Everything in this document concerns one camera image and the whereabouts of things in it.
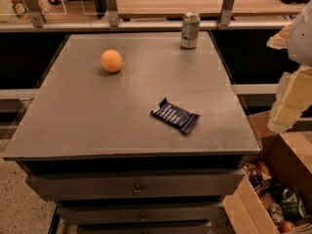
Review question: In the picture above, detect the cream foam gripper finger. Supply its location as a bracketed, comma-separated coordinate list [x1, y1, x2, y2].
[266, 24, 291, 50]
[267, 65, 312, 133]

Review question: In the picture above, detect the dark blue rxbar wrapper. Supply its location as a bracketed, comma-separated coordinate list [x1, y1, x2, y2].
[150, 97, 200, 135]

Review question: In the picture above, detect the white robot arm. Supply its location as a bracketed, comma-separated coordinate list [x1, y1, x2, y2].
[267, 0, 312, 133]

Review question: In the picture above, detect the brown cardboard box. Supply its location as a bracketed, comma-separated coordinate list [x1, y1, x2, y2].
[223, 112, 312, 234]

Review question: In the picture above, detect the red snack packet in box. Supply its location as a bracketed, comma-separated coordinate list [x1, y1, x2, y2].
[256, 161, 273, 180]

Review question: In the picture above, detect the silver green soda can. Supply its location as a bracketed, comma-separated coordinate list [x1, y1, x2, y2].
[180, 12, 201, 49]

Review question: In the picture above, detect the green can in box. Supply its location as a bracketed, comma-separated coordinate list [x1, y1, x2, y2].
[281, 191, 306, 220]

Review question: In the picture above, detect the silver can in box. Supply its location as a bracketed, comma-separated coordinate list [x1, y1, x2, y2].
[268, 203, 285, 228]

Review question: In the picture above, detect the red apple in box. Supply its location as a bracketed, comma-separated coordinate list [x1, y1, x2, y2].
[280, 220, 295, 233]

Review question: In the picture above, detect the wooden table in background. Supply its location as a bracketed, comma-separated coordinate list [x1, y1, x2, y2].
[117, 0, 304, 18]

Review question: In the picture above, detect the orange fruit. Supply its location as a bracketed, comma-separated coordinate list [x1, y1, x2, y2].
[100, 50, 123, 73]

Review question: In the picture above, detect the top drawer knob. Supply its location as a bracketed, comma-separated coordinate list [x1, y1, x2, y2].
[133, 185, 142, 196]

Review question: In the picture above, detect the drawer knob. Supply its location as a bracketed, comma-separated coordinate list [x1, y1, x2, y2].
[133, 185, 142, 196]
[139, 214, 146, 222]

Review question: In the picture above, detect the grey drawer cabinet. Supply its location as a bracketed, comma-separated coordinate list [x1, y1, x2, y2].
[4, 32, 259, 234]

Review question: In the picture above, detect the orange white bag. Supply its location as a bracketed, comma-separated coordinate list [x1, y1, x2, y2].
[0, 0, 47, 23]

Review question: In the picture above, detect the grey metal bracket right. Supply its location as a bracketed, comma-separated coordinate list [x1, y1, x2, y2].
[218, 0, 235, 26]

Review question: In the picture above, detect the grey metal bracket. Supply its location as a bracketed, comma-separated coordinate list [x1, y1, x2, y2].
[106, 0, 120, 27]
[24, 0, 46, 28]
[218, 0, 235, 26]

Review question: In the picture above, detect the grey metal bracket middle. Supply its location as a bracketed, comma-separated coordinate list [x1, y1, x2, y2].
[106, 0, 120, 27]

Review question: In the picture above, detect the grey metal bracket left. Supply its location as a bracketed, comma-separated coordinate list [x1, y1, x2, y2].
[24, 0, 46, 28]

